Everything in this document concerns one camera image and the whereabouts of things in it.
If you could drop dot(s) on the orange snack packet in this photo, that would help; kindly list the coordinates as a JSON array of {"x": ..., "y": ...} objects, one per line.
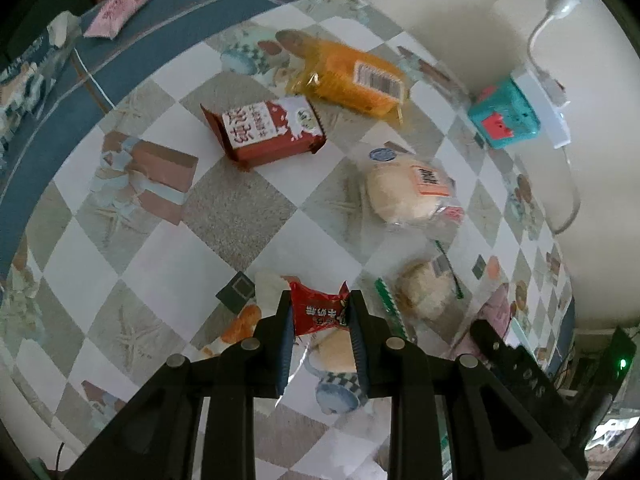
[{"x": 340, "y": 80}]

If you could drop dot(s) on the pink snack packet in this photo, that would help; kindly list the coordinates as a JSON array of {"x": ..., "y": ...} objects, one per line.
[{"x": 492, "y": 315}]

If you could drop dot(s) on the red milk carton box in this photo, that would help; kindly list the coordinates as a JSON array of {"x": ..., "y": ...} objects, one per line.
[{"x": 265, "y": 130}]

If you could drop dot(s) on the small pink candy packet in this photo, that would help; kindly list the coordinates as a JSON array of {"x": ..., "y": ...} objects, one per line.
[{"x": 117, "y": 12}]

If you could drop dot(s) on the bun packet green serrated edge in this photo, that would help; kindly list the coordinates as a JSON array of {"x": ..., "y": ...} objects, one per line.
[{"x": 425, "y": 290}]

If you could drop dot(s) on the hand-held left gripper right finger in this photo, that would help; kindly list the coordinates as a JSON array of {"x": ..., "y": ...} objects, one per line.
[{"x": 361, "y": 345}]

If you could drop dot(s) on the white bun packet orange label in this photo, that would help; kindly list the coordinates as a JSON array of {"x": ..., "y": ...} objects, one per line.
[{"x": 400, "y": 192}]

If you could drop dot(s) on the teal toy box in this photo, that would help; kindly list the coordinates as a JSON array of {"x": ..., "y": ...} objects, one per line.
[{"x": 502, "y": 115}]

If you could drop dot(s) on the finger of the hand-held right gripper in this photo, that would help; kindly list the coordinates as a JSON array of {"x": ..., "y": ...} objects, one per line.
[{"x": 520, "y": 370}]

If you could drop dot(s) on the small red snack packet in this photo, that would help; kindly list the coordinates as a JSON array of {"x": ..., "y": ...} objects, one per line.
[{"x": 317, "y": 312}]

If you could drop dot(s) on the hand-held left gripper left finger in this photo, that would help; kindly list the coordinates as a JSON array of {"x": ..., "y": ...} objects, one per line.
[{"x": 284, "y": 345}]

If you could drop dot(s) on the white power strip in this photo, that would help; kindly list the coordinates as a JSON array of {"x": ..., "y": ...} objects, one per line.
[{"x": 547, "y": 110}]

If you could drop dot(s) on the blue white printed packet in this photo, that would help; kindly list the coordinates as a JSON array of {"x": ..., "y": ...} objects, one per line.
[{"x": 20, "y": 85}]

